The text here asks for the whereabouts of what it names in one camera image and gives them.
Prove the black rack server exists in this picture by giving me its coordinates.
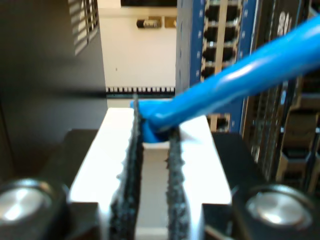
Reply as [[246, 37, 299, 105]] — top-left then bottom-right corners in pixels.
[[243, 0, 320, 198]]

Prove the blue network switch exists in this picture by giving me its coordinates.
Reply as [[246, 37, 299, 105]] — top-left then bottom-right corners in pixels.
[[174, 0, 252, 133]]

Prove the black vented cabinet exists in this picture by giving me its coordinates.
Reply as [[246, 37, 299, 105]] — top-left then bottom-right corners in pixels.
[[0, 0, 108, 176]]

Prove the blue network cable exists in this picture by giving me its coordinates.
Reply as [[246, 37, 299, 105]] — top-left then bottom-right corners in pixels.
[[129, 16, 320, 145]]

